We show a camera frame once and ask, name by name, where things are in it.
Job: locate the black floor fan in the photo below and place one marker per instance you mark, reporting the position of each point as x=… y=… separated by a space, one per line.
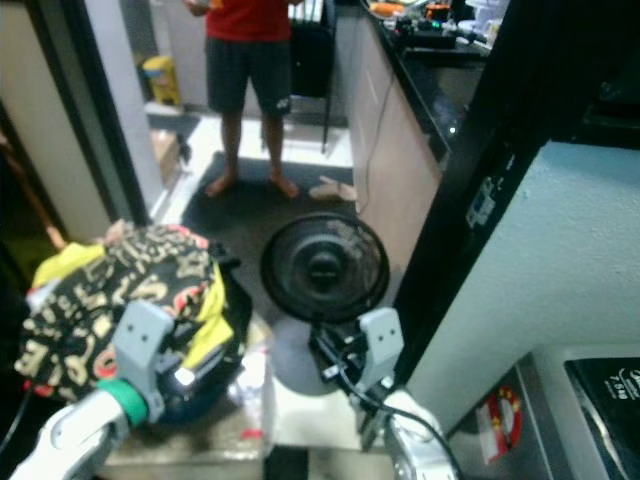
x=325 y=268

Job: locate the dark floor mat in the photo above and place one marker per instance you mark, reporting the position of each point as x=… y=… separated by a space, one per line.
x=245 y=215

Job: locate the cardboard box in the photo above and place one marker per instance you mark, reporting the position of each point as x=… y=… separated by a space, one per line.
x=165 y=155

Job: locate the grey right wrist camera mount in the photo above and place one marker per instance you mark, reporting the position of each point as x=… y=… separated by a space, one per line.
x=380 y=345

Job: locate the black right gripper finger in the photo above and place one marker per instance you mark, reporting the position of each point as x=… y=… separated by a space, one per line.
x=322 y=340

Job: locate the black chair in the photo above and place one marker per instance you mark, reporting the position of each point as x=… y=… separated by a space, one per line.
x=315 y=70

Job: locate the person in red shirt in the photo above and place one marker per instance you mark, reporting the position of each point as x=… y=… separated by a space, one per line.
x=248 y=60

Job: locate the black door with hinge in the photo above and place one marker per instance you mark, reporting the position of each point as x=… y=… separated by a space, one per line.
x=520 y=120

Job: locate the black gold-print garment pile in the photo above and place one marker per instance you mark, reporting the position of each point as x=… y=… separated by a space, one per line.
x=130 y=290

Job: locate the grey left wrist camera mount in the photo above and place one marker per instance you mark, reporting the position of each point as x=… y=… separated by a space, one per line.
x=140 y=345

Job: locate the beige slipper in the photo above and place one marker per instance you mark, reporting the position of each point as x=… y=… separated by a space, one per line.
x=332 y=188

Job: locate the yellow bin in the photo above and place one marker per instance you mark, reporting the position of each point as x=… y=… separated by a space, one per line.
x=162 y=80

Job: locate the brown kitchen counter cabinet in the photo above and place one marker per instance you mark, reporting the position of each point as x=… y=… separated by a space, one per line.
x=390 y=150

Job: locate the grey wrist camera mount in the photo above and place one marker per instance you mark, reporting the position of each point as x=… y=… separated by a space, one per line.
x=140 y=345
x=380 y=345

